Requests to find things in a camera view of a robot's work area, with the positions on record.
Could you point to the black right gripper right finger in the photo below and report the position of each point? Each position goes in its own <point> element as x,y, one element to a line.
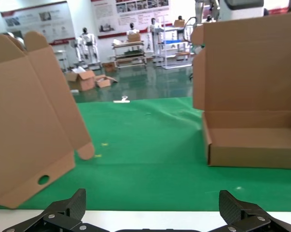
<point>244,216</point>

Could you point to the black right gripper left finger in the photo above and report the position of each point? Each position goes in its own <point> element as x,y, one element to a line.
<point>60,215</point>

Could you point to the brown cardboard mailer box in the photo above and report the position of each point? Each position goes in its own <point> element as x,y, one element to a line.
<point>244,72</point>
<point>27,120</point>

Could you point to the closed cardboard box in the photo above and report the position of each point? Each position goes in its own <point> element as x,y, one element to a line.
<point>134,37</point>
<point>179,23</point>

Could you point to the green table cloth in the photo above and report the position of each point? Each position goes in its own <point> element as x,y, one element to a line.
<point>147,145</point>

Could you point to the small white foam block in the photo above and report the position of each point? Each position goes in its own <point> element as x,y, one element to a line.
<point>74,91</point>

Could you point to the metal table clamp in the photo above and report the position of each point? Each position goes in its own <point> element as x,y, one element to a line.
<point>122,101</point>

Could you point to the large open cardboard carton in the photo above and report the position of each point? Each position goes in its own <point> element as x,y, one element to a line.
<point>83,83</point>

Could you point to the small open cardboard carton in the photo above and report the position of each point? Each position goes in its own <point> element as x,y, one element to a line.
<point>103,83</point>

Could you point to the small printed cardboard carton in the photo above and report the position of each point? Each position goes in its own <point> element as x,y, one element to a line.
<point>109,67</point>

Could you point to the small white table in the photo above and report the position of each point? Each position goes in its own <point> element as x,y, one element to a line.
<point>60,51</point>

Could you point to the white humanoid robot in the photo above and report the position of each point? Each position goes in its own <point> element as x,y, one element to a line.
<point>78,47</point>
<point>132,31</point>
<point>209,17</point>
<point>153,26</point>
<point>180,17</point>
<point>88,39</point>

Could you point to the metal workshop cart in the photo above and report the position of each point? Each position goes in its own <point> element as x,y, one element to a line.
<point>128,44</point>

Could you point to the blue plastic tray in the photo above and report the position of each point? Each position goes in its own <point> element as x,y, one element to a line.
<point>173,42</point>

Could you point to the white Tianqing machine tower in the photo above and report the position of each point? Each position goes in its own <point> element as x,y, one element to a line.
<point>244,14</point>

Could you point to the wall poster with icons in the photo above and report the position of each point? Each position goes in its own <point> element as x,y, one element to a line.
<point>39,21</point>

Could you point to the white shelf frame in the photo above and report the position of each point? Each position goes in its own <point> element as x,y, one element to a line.
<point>171,29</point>

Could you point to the wide wall poster red header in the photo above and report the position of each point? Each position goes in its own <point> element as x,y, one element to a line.
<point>106,17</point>

